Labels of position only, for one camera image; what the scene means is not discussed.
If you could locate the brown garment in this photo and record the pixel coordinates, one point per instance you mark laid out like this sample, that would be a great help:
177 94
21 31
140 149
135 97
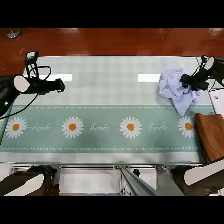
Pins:
210 135

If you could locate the silver frame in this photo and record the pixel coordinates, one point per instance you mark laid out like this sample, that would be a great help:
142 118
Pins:
140 186

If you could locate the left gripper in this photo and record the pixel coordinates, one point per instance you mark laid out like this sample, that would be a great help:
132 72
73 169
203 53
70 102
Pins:
48 86

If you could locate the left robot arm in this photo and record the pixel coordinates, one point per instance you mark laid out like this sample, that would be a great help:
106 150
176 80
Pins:
8 88

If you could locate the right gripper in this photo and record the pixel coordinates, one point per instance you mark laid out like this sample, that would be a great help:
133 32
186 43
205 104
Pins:
197 82

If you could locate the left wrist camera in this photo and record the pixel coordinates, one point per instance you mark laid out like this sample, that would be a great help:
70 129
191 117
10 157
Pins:
31 56

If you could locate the light blue shirt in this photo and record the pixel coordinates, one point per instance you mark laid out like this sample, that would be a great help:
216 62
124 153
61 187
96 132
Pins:
176 96

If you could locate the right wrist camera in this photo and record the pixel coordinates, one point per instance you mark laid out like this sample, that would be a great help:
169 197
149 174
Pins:
203 63

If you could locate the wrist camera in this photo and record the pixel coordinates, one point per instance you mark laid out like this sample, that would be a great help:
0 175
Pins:
31 56
203 63

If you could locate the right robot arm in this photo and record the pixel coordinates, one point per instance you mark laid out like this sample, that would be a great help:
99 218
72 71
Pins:
218 71

